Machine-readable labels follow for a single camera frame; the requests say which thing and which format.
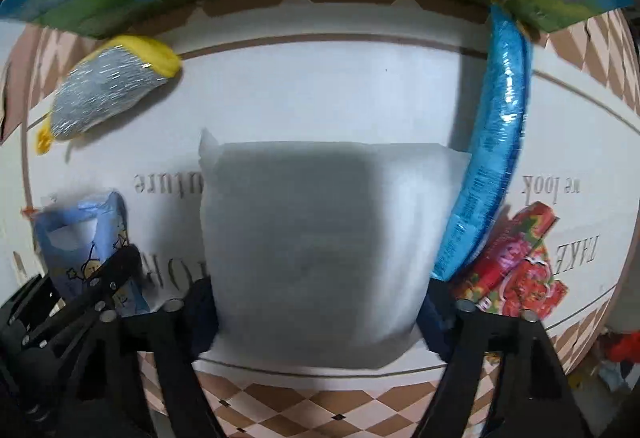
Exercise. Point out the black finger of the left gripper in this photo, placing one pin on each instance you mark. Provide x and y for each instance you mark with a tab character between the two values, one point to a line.
100	277

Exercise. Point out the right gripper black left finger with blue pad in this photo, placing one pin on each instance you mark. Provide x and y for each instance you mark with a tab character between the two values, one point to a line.
176	335

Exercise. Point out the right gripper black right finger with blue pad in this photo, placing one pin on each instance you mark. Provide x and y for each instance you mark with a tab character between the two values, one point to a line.
531	398

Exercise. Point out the light blue tissue pack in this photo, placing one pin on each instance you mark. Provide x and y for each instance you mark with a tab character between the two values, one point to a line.
76	238

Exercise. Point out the red printed snack bag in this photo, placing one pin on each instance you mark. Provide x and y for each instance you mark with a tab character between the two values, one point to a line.
512	274

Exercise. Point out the white soft pillow pack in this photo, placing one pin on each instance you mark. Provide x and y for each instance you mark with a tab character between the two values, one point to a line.
320	253

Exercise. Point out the silver yellow scrubber sponge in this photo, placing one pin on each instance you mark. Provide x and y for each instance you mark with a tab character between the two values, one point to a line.
107	82

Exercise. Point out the blue snack bag gold top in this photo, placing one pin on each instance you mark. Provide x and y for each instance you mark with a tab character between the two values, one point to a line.
494	147

